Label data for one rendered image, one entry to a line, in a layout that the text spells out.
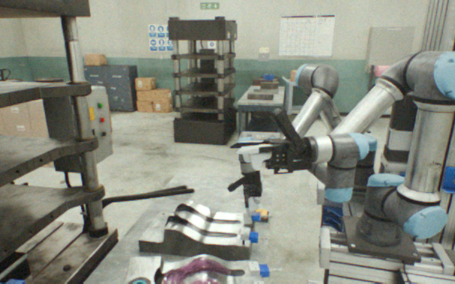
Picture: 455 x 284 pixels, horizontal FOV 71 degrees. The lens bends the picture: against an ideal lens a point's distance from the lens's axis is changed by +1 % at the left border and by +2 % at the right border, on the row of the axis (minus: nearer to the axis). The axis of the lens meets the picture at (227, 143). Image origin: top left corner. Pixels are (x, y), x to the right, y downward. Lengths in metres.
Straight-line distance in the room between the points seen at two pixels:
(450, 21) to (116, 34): 8.05
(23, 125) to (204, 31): 2.93
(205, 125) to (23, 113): 2.63
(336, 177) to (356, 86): 7.05
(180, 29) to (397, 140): 4.36
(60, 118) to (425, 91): 1.50
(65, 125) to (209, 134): 3.92
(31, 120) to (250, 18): 4.97
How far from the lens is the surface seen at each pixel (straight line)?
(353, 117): 1.05
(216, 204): 1.89
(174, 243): 1.49
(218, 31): 5.19
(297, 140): 0.84
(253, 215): 1.51
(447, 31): 1.31
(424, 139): 1.04
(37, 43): 10.07
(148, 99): 8.17
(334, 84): 1.43
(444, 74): 0.97
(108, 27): 8.90
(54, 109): 1.75
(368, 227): 1.27
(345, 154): 0.89
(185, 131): 5.55
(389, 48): 7.67
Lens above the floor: 1.71
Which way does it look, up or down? 18 degrees down
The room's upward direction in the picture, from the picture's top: straight up
